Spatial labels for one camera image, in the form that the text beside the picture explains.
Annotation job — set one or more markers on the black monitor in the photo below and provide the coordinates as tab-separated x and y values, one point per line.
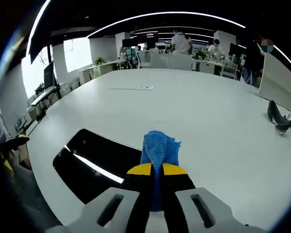
49	75

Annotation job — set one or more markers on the green potted plant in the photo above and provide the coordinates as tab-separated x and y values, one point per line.
100	61

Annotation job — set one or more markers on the red display screen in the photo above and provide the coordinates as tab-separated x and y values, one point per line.
147	36

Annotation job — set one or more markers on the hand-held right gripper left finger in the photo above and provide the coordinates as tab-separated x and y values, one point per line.
116	208

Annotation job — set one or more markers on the white low desk divider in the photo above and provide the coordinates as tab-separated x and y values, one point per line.
172	61

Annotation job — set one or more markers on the white side cabinet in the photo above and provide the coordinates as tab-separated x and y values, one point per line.
104	69

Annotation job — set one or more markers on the grey curved headset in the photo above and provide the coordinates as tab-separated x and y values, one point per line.
276	116

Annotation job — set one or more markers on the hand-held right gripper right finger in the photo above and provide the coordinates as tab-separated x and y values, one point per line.
203	208

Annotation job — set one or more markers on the long curved ceiling light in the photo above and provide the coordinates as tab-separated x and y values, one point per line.
165	14

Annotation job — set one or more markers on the blue cleaning cloth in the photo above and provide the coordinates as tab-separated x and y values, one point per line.
157	145

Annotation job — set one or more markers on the white desk partition panel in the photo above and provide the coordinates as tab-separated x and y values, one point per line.
279	80

